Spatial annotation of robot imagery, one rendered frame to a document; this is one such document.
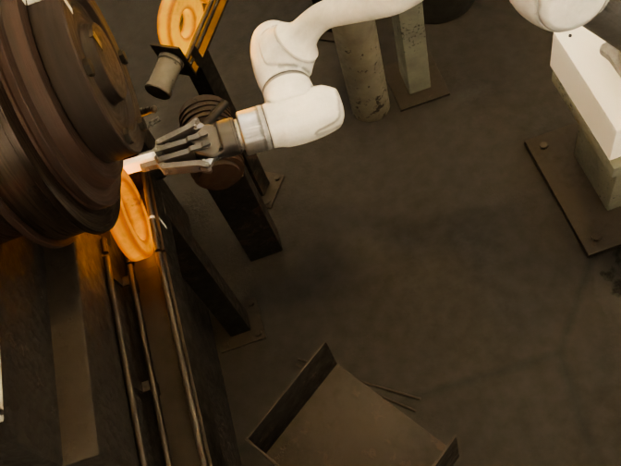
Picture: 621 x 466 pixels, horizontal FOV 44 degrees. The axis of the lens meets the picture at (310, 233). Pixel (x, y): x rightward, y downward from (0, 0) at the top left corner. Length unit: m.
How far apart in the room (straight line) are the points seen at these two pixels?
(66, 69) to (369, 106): 1.40
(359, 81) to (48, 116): 1.33
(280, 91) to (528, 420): 1.00
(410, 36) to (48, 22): 1.35
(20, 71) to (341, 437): 0.77
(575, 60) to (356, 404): 0.97
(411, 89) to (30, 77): 1.56
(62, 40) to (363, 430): 0.78
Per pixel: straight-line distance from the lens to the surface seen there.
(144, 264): 1.51
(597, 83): 1.85
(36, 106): 1.03
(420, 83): 2.40
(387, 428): 1.34
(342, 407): 1.36
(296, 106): 1.47
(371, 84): 2.25
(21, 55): 1.04
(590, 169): 2.18
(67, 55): 1.05
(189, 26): 1.83
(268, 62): 1.55
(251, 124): 1.48
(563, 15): 1.12
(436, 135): 2.33
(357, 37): 2.10
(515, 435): 1.95
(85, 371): 1.22
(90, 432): 1.19
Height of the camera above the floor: 1.89
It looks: 59 degrees down
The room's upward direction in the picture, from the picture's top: 23 degrees counter-clockwise
